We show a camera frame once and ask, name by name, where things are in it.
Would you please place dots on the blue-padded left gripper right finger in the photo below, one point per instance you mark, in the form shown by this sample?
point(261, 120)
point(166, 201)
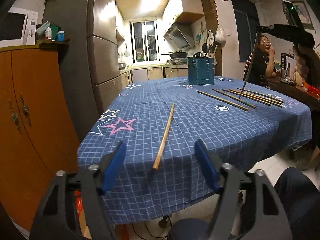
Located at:
point(210, 164)

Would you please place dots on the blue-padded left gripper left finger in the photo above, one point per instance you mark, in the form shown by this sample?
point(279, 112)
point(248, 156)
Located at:
point(110, 166)

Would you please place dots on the dark wooden chopstick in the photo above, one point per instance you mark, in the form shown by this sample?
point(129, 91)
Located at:
point(251, 62)

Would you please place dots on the light bamboo chopstick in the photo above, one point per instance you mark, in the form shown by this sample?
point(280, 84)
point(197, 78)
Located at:
point(156, 163)

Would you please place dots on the kitchen window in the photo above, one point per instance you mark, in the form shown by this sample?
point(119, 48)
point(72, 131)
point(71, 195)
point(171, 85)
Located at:
point(144, 38)

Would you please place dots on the operator right hand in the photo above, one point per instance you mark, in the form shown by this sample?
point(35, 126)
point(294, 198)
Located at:
point(307, 63)

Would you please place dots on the black product box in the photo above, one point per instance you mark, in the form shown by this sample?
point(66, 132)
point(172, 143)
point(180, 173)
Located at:
point(287, 66)

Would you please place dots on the dark curtained window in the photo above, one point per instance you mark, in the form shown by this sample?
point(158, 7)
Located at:
point(247, 19)

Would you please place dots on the seated woman with glasses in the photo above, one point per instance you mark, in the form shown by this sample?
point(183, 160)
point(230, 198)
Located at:
point(263, 63)

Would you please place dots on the blue grid star tablecloth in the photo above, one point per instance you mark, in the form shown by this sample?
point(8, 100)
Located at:
point(138, 117)

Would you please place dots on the dark wooden side table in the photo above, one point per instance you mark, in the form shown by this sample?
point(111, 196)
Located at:
point(294, 92)

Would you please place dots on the bamboo chopstick green band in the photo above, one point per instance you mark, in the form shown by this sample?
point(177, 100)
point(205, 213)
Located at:
point(236, 99)

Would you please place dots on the hanging white plastic bag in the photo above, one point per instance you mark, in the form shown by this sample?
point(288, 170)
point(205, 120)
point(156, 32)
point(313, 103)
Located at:
point(220, 36)

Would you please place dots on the orange wooden cabinet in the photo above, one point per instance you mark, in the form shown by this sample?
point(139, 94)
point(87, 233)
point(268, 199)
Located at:
point(37, 134)

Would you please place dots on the blue perforated utensil holder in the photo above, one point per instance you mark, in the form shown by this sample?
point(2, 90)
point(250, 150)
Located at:
point(201, 70)

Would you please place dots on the range hood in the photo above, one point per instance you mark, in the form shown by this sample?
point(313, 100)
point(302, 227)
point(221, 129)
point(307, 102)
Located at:
point(181, 35)

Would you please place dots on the black wok on stove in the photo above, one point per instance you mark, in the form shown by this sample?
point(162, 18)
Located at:
point(176, 54)

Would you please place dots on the white medicine bottle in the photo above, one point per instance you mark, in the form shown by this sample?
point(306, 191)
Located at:
point(48, 34)

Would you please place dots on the silver multi-door refrigerator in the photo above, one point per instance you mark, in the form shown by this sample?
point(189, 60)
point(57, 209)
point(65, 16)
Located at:
point(89, 70)

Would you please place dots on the white microwave oven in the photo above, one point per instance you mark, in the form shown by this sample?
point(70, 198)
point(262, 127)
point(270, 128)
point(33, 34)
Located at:
point(19, 28)

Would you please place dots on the framed wall picture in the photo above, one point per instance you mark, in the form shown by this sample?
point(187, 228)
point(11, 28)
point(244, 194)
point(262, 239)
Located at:
point(303, 14)

